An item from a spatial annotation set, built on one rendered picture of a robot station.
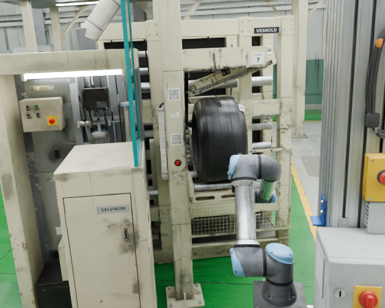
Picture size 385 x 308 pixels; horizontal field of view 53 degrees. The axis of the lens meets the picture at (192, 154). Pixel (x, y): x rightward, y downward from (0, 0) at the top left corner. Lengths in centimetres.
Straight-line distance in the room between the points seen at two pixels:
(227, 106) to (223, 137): 22
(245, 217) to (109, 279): 75
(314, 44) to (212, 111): 940
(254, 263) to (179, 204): 108
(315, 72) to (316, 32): 109
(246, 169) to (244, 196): 12
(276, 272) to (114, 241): 76
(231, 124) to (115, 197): 91
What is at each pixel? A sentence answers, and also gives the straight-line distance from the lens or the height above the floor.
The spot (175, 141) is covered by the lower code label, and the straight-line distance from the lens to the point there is 252.
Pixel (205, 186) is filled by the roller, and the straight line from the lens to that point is 255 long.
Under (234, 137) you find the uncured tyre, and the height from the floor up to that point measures 125.
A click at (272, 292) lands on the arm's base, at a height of 77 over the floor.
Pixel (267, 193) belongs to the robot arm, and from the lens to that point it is 204.
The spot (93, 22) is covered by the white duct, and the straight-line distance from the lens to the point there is 276.
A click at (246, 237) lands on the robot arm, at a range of 171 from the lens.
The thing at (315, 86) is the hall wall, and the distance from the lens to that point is 1167.
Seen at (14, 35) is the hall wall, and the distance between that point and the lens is 1361.
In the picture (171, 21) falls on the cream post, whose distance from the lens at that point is 247.
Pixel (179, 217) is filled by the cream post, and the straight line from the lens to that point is 269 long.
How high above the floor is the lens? 177
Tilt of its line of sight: 15 degrees down
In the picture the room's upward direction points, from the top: 3 degrees counter-clockwise
